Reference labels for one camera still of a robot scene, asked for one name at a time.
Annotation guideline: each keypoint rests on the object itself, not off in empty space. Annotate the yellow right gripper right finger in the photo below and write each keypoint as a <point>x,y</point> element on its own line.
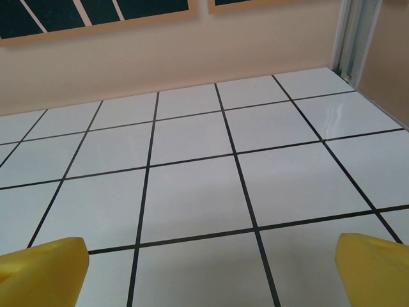
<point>377,275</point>

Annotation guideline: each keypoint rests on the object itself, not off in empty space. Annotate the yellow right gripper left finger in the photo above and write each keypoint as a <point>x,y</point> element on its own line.
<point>38,275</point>

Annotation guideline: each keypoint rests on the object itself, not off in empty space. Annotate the aluminium corner post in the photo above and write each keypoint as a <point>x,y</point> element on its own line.
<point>351,38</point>

